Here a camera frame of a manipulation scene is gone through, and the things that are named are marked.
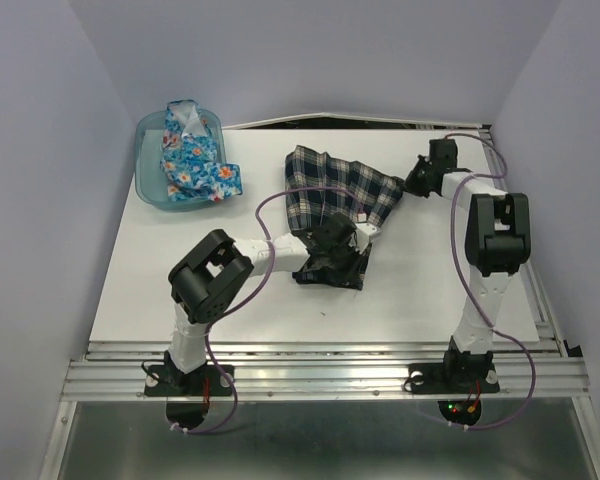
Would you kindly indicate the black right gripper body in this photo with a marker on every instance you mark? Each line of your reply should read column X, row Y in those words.
column 416, row 179

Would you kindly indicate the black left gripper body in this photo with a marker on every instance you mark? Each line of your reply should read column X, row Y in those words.
column 342, row 262

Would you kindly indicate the navy plaid pleated skirt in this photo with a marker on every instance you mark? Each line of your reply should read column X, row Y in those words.
column 321, row 186

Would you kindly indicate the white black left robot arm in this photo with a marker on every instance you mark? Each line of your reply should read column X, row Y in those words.
column 207, row 280

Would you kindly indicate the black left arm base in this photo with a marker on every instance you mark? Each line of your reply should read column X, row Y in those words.
column 163, row 381

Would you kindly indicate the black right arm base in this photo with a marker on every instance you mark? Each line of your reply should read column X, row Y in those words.
column 457, row 373

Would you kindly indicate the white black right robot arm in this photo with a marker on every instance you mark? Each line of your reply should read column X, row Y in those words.
column 490, row 240

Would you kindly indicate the blue floral skirt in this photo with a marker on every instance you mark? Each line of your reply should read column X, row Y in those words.
column 191, row 157

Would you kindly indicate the clear blue plastic bin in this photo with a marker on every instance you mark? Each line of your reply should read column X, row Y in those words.
column 150, row 181

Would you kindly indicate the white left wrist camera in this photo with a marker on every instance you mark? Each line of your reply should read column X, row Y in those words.
column 365, row 233

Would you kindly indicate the aluminium table frame rail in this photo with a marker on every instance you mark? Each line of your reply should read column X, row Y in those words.
column 320, row 372

